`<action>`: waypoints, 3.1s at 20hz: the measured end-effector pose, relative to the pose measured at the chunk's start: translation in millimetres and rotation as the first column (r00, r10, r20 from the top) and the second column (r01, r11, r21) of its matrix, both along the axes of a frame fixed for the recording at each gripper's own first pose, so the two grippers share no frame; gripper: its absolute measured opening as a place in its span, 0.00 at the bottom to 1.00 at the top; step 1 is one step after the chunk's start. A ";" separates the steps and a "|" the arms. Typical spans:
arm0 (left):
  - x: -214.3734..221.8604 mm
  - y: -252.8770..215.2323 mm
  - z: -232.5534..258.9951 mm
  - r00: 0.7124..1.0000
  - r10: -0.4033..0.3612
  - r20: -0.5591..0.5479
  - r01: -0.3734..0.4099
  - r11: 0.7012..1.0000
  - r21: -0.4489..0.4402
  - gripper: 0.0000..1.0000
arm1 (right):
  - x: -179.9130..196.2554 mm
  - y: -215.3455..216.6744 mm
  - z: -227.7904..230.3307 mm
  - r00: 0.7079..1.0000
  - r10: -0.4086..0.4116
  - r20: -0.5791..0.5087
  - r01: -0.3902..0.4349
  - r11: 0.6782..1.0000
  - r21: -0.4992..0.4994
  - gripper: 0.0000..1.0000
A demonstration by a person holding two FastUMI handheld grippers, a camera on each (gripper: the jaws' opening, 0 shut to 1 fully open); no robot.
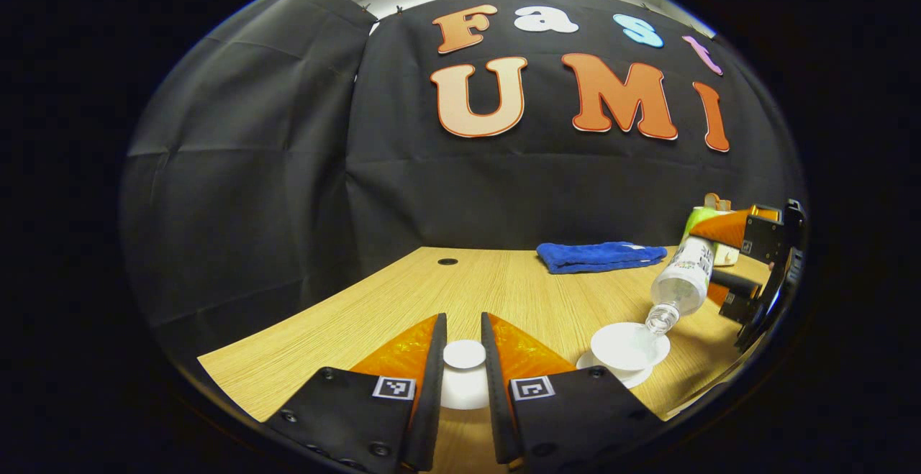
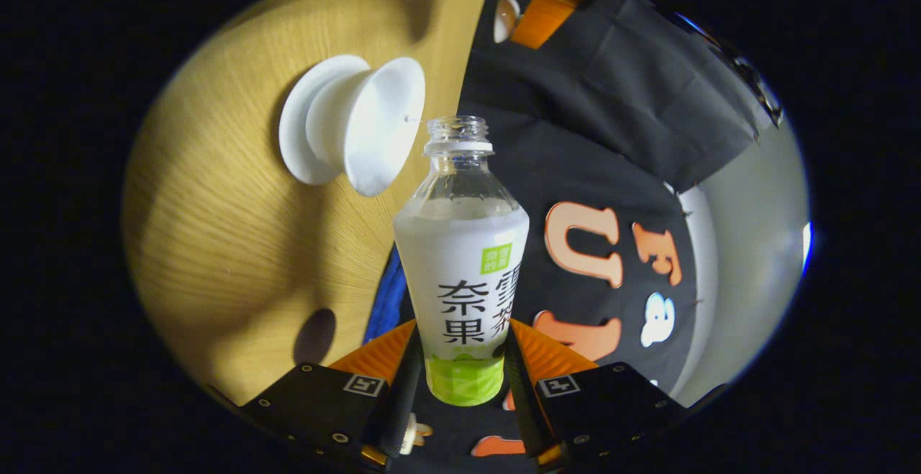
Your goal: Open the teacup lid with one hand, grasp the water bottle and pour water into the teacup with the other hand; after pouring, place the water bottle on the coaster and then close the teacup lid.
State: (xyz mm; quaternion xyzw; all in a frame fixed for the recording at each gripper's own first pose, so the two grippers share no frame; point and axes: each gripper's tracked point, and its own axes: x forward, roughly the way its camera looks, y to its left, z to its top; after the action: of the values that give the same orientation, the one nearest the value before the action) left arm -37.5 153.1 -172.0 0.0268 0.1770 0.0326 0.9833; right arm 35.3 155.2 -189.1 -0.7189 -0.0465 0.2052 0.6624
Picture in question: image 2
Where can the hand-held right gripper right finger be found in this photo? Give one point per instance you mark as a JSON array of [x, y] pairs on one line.
[[522, 402]]

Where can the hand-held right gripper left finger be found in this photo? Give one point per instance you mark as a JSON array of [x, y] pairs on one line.
[[403, 402]]

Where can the white-labelled clear water bottle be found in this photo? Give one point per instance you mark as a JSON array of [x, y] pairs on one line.
[[460, 272]]

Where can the white teacup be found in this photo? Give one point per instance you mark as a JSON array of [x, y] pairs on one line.
[[374, 129]]

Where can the brown toast slice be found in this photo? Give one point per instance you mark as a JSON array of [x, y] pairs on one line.
[[424, 429]]

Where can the blue cloth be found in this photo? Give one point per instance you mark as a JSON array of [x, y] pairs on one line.
[[388, 301]]

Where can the black backdrop cloth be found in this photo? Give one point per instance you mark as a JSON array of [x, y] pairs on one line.
[[575, 136]]

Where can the white saucer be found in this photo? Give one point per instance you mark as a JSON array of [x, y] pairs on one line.
[[295, 129]]

